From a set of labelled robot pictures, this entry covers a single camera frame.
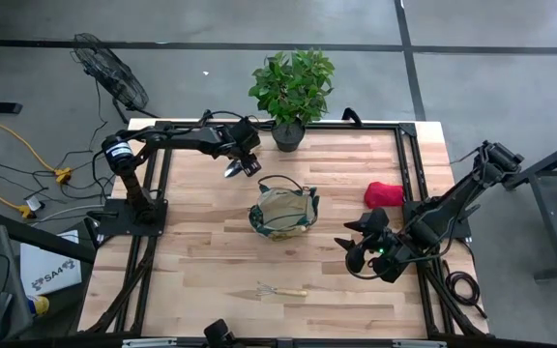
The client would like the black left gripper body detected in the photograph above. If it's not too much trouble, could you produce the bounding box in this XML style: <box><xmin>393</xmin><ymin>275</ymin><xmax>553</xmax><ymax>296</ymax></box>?
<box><xmin>217</xmin><ymin>117</ymin><xmax>262</xmax><ymax>161</ymax></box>

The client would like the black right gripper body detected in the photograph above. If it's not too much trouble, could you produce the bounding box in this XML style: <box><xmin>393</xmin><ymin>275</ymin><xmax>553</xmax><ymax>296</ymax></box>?
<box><xmin>357</xmin><ymin>226</ymin><xmax>413</xmax><ymax>284</ymax></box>

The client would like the wooden handled steel trowel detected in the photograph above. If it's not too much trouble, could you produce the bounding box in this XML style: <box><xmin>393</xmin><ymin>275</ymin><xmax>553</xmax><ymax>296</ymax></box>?
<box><xmin>223</xmin><ymin>158</ymin><xmax>245</xmax><ymax>180</ymax></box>

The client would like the red gardening glove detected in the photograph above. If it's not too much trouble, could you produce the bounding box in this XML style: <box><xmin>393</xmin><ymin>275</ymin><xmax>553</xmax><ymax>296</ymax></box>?
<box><xmin>364</xmin><ymin>181</ymin><xmax>406</xmax><ymax>210</ymax></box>

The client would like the cream green gardening bag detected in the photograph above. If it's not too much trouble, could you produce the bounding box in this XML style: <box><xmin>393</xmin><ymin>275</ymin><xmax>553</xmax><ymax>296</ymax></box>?
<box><xmin>248</xmin><ymin>174</ymin><xmax>321</xmax><ymax>242</ymax></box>

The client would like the wooden handled steel hand rake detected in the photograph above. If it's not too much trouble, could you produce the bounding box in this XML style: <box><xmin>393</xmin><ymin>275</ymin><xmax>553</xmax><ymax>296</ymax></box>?
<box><xmin>255</xmin><ymin>281</ymin><xmax>308</xmax><ymax>298</ymax></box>

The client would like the potted plant in black pot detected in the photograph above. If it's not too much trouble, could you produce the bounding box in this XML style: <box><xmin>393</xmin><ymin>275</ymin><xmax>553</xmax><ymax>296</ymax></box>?
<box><xmin>248</xmin><ymin>46</ymin><xmax>337</xmax><ymax>154</ymax></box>

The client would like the small black pot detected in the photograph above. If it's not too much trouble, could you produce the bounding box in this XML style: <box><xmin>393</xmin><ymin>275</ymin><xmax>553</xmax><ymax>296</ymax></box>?
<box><xmin>340</xmin><ymin>106</ymin><xmax>364</xmax><ymax>128</ymax></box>

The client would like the black floor fan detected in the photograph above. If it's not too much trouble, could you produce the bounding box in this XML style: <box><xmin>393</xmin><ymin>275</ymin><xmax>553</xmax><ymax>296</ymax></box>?
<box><xmin>70</xmin><ymin>32</ymin><xmax>160</xmax><ymax>125</ymax></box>

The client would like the white printed box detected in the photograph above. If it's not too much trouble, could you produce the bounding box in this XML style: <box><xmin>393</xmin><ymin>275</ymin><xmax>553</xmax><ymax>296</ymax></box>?
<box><xmin>19</xmin><ymin>229</ymin><xmax>83</xmax><ymax>297</ymax></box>

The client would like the yellow round object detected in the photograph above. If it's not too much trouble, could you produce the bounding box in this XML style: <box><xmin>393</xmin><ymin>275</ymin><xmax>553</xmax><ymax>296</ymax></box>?
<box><xmin>26</xmin><ymin>294</ymin><xmax>51</xmax><ymax>318</ymax></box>

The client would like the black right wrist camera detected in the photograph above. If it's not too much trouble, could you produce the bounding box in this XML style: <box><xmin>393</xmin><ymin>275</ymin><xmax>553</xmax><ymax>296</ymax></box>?
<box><xmin>359</xmin><ymin>207</ymin><xmax>390</xmax><ymax>233</ymax></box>

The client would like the coiled black cable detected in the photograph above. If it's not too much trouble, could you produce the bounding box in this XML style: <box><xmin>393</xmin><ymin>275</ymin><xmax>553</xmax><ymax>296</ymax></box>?
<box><xmin>442</xmin><ymin>259</ymin><xmax>488</xmax><ymax>320</ymax></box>

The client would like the black aluminium table frame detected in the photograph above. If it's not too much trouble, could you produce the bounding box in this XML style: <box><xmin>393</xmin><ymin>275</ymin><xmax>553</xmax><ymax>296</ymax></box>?
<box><xmin>77</xmin><ymin>120</ymin><xmax>490</xmax><ymax>348</ymax></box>

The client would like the black table-level camera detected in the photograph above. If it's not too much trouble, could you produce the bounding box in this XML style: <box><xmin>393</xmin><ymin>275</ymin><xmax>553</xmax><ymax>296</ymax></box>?
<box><xmin>203</xmin><ymin>318</ymin><xmax>237</xmax><ymax>348</ymax></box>

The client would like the black desk frame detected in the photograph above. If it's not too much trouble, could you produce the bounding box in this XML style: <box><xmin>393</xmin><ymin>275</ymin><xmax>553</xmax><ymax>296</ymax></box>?
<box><xmin>503</xmin><ymin>132</ymin><xmax>557</xmax><ymax>282</ymax></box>

